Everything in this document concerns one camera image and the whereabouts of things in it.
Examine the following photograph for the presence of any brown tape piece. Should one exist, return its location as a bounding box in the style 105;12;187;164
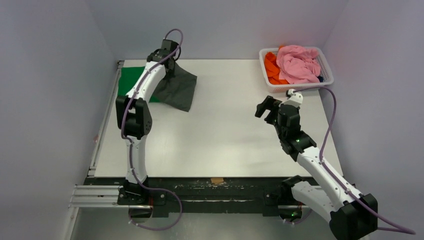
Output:
210;177;225;185

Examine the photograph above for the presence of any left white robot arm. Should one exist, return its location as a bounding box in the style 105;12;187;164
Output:
115;39;181;201

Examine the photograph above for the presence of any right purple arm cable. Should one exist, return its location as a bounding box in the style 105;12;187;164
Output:
293;86;417;236

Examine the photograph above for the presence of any white plastic laundry basket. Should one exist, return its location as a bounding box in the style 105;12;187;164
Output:
258;46;334;93

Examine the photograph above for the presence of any dark grey t-shirt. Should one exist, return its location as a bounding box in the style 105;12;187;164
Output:
150;63;198;112

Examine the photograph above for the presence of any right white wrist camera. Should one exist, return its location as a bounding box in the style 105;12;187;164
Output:
283;89;304;108

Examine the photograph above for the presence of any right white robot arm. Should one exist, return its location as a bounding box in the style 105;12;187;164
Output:
255;94;378;240

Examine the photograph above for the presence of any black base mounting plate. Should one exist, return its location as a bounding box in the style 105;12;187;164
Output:
84;177;310;221

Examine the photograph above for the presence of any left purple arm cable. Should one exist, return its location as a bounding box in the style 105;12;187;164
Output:
120;28;184;232

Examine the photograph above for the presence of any pink crumpled t-shirt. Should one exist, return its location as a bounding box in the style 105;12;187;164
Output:
276;45;321;85

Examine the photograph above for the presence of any orange t-shirt in basket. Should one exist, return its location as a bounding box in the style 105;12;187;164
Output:
263;52;289;85

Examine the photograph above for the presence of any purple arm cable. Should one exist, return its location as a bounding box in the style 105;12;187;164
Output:
293;86;417;236
120;28;184;232

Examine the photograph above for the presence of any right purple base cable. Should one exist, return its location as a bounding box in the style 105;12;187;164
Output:
282;208;312;226

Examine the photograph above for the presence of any folded green t-shirt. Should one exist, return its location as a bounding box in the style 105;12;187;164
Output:
117;66;145;96

